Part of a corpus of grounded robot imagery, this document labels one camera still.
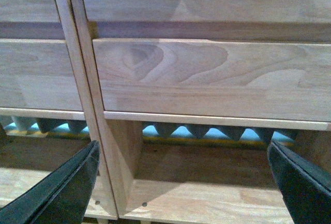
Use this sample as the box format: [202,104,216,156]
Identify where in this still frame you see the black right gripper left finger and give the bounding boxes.
[1,141,100,223]

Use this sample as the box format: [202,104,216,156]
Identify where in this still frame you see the left wooden shelf cabinet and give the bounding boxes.
[0,0,119,220]

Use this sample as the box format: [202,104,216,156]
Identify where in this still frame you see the right wooden shelf cabinet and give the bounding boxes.
[71,0,330,223]

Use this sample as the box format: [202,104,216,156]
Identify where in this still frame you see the wooden shelf cabinet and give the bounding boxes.
[0,0,119,220]
[71,0,330,223]

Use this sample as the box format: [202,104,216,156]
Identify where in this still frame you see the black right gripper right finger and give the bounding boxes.
[267,142,330,223]

